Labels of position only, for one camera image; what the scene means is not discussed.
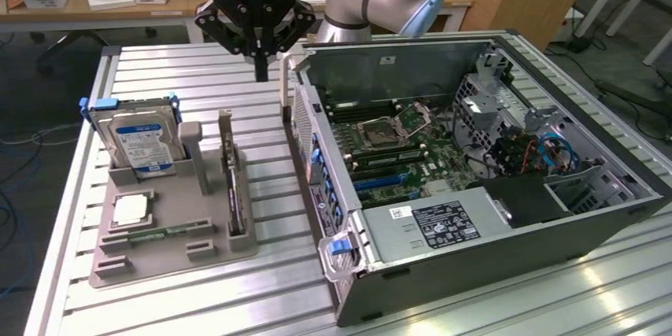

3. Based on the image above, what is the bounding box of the black graphics card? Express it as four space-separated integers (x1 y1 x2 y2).
216 109 249 234

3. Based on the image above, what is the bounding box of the blue expansion slot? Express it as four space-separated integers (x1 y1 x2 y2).
352 175 412 192

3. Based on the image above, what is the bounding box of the black office chair base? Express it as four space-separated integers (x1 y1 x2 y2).
33 27 158 76

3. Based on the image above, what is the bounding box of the CPU socket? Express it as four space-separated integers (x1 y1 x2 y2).
356 115 408 152

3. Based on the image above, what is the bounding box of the hard disk with blue caddy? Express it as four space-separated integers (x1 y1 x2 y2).
76 91 190 179

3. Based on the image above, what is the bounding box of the wooden desk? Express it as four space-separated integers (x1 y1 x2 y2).
0 0 473 44

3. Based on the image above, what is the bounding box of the metal socket cover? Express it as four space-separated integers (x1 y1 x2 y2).
393 100 437 144

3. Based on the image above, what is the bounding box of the installed RAM stick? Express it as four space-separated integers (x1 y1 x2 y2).
348 150 425 168

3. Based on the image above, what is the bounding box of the perforated metal disk bay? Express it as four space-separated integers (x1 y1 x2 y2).
450 72 530 156

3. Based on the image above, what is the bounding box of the wooden cabinet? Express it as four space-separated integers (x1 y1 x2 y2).
445 0 602 50

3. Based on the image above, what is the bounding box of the green motherboard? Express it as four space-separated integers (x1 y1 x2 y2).
313 87 484 209

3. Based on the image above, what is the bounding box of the grey plastic parts rack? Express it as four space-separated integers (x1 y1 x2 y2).
86 120 260 290

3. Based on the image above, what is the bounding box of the silver CPU chip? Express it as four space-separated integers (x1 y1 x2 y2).
112 195 150 225

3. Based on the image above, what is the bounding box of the green RAM stick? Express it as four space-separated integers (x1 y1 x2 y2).
126 222 198 243

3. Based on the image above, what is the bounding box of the black power adapter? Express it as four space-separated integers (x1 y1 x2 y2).
565 36 592 54

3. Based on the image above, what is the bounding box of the blue case latch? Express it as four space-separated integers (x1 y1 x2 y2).
325 239 350 257

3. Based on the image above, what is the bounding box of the grey power supply unit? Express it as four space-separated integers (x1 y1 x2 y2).
361 188 513 264

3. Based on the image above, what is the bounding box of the black floor stand base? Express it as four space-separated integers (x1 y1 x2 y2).
592 76 672 116

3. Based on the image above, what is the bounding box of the open black PC case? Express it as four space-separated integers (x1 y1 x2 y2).
280 35 672 328

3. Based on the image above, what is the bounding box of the red wire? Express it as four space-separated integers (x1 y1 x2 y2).
521 137 541 174

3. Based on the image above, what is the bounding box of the blue wire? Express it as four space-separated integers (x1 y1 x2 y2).
540 131 581 174

